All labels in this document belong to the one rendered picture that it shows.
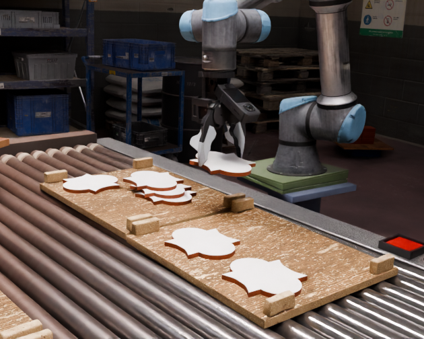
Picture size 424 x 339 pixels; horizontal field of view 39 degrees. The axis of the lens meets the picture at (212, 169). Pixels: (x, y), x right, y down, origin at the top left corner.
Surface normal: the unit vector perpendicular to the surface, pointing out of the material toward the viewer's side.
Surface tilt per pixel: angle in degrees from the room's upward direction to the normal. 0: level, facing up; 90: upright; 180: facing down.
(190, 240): 0
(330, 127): 102
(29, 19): 92
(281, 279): 0
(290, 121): 91
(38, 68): 96
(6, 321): 0
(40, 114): 90
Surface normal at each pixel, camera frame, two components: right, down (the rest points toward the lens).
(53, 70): 0.64, 0.34
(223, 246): 0.05, -0.96
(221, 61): 0.11, 0.24
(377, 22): -0.82, 0.11
